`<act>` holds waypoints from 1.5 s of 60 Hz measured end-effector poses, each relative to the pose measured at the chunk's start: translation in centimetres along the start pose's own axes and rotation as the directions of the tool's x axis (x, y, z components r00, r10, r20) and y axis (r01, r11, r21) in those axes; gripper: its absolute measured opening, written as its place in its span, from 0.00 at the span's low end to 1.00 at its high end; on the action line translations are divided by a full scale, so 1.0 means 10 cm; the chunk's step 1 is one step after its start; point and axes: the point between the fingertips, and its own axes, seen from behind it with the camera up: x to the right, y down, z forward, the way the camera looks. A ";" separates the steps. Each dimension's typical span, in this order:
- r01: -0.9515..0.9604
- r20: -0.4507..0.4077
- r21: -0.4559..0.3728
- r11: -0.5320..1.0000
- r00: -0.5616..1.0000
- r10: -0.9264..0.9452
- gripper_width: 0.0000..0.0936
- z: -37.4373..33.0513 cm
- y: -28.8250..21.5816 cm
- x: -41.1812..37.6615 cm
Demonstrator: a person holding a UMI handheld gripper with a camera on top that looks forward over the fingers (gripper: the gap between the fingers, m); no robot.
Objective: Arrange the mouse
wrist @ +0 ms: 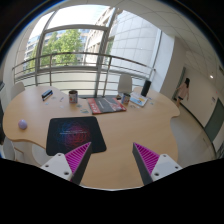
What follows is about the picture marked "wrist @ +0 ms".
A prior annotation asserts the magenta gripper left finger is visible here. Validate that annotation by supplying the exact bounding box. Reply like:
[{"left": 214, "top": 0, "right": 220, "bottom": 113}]
[{"left": 41, "top": 142, "right": 92, "bottom": 185}]

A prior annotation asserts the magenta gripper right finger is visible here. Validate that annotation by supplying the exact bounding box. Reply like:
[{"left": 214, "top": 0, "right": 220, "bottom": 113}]
[{"left": 132, "top": 143, "right": 182, "bottom": 185}]

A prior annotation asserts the black patterned mouse pad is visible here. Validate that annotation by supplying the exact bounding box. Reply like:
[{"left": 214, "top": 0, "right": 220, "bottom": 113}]
[{"left": 46, "top": 116, "right": 106, "bottom": 156}]

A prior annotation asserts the small purple mouse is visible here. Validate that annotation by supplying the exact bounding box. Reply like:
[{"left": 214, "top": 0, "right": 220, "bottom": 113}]
[{"left": 18, "top": 119, "right": 27, "bottom": 130}]

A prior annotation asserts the white chair near left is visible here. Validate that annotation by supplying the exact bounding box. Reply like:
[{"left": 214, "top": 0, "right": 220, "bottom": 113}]
[{"left": 0, "top": 138, "right": 25, "bottom": 162}]

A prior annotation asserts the white chair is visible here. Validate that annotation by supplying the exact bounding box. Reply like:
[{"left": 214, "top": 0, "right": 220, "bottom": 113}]
[
  {"left": 118, "top": 74, "right": 132, "bottom": 93},
  {"left": 11, "top": 82, "right": 25, "bottom": 99},
  {"left": 0, "top": 138, "right": 25, "bottom": 162}
]

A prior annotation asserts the red black magazine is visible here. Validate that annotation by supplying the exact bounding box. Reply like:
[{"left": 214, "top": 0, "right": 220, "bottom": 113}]
[{"left": 87, "top": 97, "right": 126, "bottom": 115}]

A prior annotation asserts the dark red mug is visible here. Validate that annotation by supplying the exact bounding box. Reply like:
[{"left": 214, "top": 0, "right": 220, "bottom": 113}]
[{"left": 69, "top": 90, "right": 78, "bottom": 103}]

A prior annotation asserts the colourful tin can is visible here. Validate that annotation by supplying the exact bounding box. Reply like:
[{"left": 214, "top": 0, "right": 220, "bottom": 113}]
[{"left": 121, "top": 93, "right": 130, "bottom": 104}]

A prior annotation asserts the black stapler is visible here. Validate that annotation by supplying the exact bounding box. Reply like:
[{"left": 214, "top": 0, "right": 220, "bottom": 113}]
[{"left": 41, "top": 89, "right": 53, "bottom": 101}]

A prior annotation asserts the black cylindrical speaker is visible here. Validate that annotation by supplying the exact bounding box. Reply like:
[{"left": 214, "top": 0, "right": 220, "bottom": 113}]
[{"left": 141, "top": 80, "right": 151, "bottom": 97}]

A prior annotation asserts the person in pink top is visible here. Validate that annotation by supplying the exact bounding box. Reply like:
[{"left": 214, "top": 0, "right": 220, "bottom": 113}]
[{"left": 176, "top": 78, "right": 190, "bottom": 107}]

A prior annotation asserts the white chair far side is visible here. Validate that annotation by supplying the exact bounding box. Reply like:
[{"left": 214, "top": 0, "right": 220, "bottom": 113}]
[{"left": 118, "top": 74, "right": 132, "bottom": 93}]

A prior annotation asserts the white chair left side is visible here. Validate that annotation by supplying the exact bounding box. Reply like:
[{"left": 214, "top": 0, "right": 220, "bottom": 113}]
[{"left": 11, "top": 82, "right": 25, "bottom": 99}]

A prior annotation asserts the metal balcony railing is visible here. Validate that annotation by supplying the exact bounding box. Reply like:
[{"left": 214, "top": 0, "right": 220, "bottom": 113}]
[{"left": 12, "top": 52, "right": 155, "bottom": 97}]

